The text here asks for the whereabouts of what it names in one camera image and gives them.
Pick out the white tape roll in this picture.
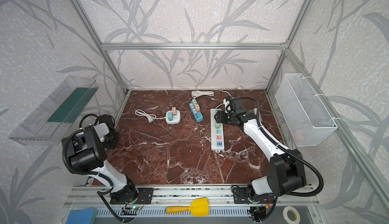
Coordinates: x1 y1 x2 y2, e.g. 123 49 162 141
283 206 301 224

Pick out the white long power strip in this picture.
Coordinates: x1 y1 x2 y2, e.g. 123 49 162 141
210 103 225 153

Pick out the white wire basket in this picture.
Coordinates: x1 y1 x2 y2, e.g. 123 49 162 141
275 73 337 147

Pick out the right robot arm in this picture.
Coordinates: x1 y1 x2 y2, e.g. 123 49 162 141
214 97 324 202

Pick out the blue sponge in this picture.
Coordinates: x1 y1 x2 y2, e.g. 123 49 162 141
65 208 97 224

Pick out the aluminium frame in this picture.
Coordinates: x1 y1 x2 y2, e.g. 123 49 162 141
57 0 389 224

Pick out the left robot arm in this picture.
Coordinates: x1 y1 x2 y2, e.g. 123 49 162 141
61 114 139 205

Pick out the clear plastic wall shelf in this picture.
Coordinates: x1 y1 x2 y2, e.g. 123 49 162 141
9 76 98 146

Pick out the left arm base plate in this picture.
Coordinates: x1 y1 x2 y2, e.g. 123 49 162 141
110 188 154 205

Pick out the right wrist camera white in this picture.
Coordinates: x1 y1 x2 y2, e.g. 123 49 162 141
223 97 233 113

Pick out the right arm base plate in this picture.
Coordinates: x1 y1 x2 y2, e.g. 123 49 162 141
231 185 275 205

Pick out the yellow toy shovel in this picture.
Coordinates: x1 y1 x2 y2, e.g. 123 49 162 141
166 197 210 217

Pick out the blue power strip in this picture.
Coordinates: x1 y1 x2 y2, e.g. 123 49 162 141
189 90 214 123

